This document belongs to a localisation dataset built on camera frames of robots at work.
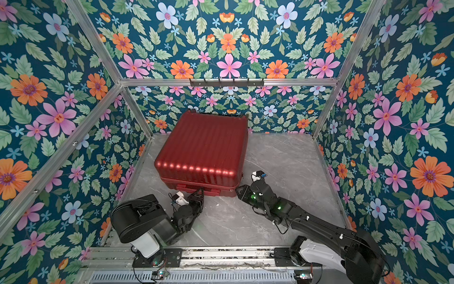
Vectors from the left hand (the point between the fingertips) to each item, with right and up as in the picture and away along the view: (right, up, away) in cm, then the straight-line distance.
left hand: (207, 185), depth 83 cm
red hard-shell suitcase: (-1, +17, -2) cm, 17 cm away
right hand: (+14, -1, -6) cm, 15 cm away
